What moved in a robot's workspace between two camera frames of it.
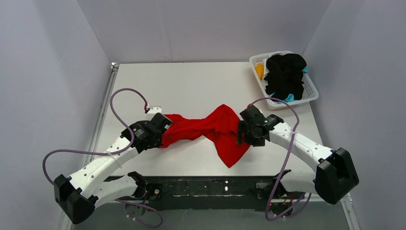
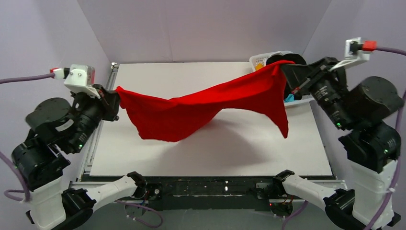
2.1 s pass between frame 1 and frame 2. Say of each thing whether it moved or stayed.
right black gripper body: moved
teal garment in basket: stayed
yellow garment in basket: stayed
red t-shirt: moved
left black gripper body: moved
